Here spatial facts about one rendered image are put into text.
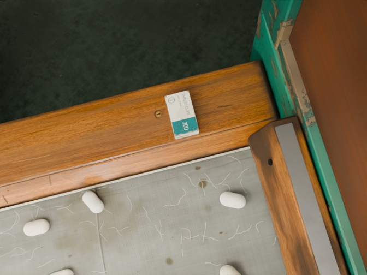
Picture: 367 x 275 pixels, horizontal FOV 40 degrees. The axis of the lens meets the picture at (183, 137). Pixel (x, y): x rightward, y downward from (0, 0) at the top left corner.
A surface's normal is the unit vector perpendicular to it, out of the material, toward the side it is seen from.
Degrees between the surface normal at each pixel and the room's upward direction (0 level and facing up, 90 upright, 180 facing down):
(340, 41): 90
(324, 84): 90
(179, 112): 0
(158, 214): 0
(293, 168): 0
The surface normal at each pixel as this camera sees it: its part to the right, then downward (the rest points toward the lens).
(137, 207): -0.04, -0.25
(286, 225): -0.91, 0.11
